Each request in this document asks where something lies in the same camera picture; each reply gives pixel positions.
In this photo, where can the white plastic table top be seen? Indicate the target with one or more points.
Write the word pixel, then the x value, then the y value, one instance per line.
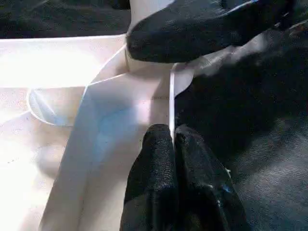
pixel 48 72

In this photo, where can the white plastic table leg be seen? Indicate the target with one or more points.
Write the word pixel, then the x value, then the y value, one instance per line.
pixel 144 9

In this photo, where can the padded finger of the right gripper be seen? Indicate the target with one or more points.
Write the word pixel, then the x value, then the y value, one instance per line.
pixel 192 31

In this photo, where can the black plastic mat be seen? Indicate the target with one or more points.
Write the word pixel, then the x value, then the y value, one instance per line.
pixel 252 120

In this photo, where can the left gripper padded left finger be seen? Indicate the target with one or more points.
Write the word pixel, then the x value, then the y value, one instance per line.
pixel 154 180

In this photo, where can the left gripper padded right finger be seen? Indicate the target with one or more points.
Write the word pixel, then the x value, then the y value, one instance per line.
pixel 202 190

